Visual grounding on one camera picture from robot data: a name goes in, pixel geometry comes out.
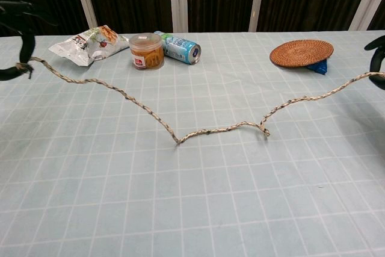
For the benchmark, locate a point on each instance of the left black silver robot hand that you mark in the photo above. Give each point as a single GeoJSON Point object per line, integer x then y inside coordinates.
{"type": "Point", "coordinates": [27, 49]}

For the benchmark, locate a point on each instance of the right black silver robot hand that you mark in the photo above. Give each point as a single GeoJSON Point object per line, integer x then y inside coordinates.
{"type": "Point", "coordinates": [376, 67]}

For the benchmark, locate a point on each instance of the small blue packet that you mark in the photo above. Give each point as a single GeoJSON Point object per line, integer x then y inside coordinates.
{"type": "Point", "coordinates": [320, 69]}

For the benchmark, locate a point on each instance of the white foil snack bag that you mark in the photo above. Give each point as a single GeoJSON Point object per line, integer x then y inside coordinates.
{"type": "Point", "coordinates": [84, 46]}

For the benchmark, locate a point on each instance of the round woven rattan coaster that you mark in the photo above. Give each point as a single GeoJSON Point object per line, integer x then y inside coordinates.
{"type": "Point", "coordinates": [300, 52]}

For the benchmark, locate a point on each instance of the clear plastic jar orange contents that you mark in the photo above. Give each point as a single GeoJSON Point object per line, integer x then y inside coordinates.
{"type": "Point", "coordinates": [147, 55]}

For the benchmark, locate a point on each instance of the blue drink can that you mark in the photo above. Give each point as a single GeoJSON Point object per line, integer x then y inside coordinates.
{"type": "Point", "coordinates": [180, 47]}

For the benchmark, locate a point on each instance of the light blue checked tablecloth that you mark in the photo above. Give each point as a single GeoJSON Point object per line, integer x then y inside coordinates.
{"type": "Point", "coordinates": [210, 209]}

